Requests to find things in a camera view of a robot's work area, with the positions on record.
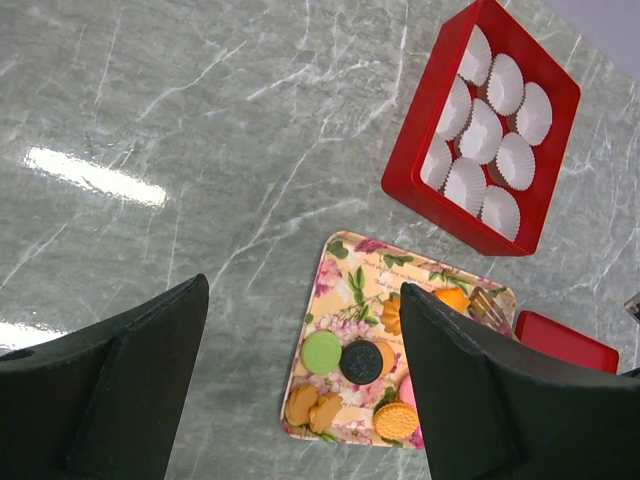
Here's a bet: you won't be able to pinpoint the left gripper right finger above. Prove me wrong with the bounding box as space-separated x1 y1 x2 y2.
400 283 639 479

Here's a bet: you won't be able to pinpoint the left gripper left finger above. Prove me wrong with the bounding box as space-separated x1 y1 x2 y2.
1 274 209 479

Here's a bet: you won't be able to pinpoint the pink sandwich cookie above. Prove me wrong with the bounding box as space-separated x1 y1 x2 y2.
398 374 416 408

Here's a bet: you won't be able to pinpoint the tan round biscuit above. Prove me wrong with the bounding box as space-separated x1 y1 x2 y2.
373 402 419 440

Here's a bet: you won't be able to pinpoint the metal tongs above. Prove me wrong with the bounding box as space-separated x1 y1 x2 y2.
468 287 517 340

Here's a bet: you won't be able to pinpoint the orange fish-shaped cookie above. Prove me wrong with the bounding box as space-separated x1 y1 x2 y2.
432 287 470 315

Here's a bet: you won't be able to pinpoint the black sandwich cookie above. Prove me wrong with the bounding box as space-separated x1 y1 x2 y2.
339 339 383 385

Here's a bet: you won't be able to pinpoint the red box lid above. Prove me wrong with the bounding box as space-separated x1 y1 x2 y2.
515 310 620 374

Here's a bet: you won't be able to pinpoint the orange round cookie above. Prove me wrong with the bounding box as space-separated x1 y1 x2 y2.
375 341 395 378

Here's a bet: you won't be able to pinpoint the orange flower cookie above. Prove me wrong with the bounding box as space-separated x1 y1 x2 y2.
380 292 402 336

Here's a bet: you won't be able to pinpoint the floral serving tray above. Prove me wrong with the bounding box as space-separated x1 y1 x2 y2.
280 231 516 449

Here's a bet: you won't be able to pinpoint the green macaron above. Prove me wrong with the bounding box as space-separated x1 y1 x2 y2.
300 330 342 375

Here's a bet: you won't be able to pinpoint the white paper cup nine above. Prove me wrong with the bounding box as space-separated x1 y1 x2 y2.
480 185 521 241

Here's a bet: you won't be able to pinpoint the white paper cup eight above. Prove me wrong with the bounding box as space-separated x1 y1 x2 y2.
444 157 487 216

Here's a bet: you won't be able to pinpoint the red cookie box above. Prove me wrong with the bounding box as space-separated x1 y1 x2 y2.
381 1 581 256

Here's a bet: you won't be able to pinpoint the white paper cup six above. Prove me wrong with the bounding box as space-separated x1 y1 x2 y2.
495 132 536 191

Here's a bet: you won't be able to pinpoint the white paper cup seven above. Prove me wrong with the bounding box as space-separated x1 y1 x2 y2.
420 134 452 190

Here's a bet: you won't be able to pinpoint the white paper cup five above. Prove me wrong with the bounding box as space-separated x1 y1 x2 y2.
458 98 503 165

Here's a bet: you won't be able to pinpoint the white paper cup three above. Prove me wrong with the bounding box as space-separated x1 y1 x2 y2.
515 82 553 146

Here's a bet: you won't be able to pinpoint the white paper cup four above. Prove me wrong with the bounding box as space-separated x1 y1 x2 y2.
436 75 472 141

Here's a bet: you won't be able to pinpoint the white paper cup two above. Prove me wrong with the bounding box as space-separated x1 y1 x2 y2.
486 53 524 116

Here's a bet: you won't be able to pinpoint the white paper cup one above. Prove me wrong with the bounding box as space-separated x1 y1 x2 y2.
457 25 492 86

